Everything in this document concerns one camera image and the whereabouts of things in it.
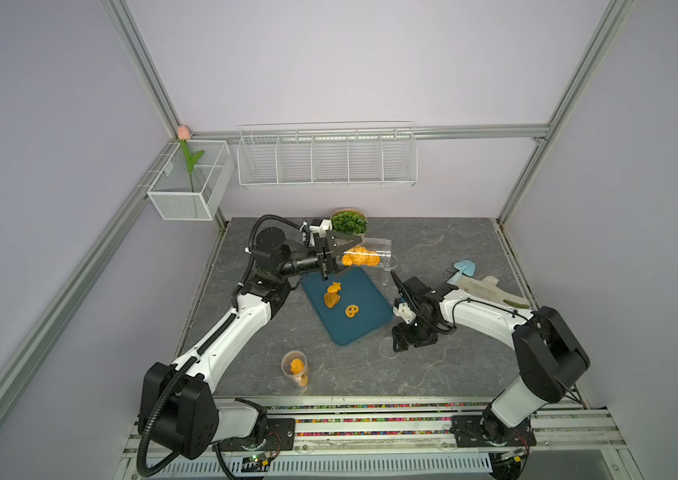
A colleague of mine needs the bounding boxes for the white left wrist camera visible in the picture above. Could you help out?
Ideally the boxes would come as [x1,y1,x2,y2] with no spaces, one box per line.
[300,219,333,238]

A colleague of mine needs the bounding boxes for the white mesh wall basket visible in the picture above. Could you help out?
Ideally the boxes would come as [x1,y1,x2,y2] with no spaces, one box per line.
[147,140,235,221]

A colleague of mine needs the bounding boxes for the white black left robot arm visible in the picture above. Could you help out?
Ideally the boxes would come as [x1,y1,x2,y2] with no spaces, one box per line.
[136,214,363,478]

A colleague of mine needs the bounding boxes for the light blue garden trowel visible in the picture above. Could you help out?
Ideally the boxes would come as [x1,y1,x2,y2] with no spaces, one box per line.
[448,260,476,285]

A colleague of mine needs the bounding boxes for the teal plastic tray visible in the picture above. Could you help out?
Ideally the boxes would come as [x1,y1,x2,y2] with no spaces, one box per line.
[301,267,393,346]

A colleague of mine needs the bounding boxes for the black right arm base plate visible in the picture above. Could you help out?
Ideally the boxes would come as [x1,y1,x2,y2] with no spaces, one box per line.
[449,414,537,448]

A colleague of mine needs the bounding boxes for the beige gardening glove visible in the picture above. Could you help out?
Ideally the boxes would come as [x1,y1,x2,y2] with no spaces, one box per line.
[454,275,531,309]

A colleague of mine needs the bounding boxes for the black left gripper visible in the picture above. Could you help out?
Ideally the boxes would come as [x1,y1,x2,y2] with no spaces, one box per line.
[278,231,361,282]

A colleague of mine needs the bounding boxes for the pink artificial tulip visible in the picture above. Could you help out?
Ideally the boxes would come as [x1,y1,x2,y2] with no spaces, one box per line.
[177,125,205,192]

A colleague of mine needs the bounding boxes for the clear cookie jar back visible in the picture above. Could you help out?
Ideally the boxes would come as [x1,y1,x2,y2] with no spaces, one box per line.
[341,237,392,269]

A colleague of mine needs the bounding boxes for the clear cookie jar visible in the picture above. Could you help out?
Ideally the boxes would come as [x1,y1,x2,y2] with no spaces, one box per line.
[384,255,399,272]
[341,237,392,269]
[281,350,310,388]

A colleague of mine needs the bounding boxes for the green plant in pot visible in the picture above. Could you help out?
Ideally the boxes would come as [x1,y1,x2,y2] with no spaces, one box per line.
[331,209,368,235]

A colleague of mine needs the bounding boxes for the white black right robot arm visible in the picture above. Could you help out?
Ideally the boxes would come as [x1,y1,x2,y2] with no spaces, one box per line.
[392,277,591,446]

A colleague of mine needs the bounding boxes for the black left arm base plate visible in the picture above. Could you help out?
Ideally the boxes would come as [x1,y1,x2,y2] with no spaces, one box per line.
[220,417,296,452]

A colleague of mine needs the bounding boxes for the orange pretzel shaped cookie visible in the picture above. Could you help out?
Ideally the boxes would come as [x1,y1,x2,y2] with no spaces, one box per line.
[345,304,360,318]

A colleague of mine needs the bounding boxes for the clear cookie jar front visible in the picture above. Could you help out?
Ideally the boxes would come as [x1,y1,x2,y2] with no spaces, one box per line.
[281,350,310,388]

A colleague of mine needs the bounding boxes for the orange heart shaped cookie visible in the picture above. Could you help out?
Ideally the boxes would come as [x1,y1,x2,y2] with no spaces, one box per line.
[323,292,341,309]

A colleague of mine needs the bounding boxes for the white wire wall shelf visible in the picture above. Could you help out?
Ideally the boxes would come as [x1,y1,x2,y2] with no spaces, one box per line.
[237,121,419,189]

